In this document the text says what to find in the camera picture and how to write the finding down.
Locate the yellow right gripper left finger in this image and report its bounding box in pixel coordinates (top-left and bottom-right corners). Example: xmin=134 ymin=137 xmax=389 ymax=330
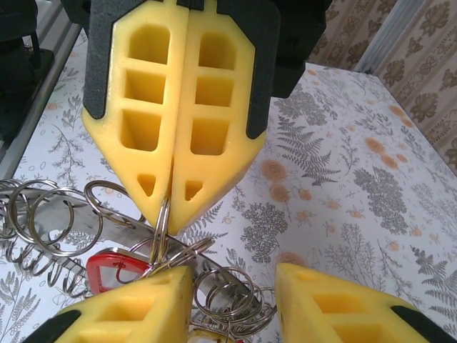
xmin=31 ymin=266 xmax=194 ymax=343

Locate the aluminium left corner post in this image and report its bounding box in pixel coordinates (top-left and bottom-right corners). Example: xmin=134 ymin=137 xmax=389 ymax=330
xmin=356 ymin=0 xmax=411 ymax=76

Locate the aluminium front mounting rail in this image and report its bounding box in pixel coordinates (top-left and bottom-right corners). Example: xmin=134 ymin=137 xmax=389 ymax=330
xmin=0 ymin=0 xmax=85 ymax=172

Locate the red key tag white label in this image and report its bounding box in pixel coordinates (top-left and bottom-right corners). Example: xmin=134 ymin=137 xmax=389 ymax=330
xmin=85 ymin=249 xmax=153 ymax=294

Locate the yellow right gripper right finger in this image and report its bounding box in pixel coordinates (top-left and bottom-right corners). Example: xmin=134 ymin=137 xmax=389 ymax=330
xmin=276 ymin=262 xmax=457 ymax=343

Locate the large metal keyring with rings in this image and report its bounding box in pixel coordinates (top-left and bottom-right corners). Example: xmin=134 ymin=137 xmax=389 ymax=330
xmin=0 ymin=178 xmax=279 ymax=343

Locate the yellow key tag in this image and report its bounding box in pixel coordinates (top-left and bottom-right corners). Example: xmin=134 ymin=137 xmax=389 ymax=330
xmin=189 ymin=327 xmax=233 ymax=343

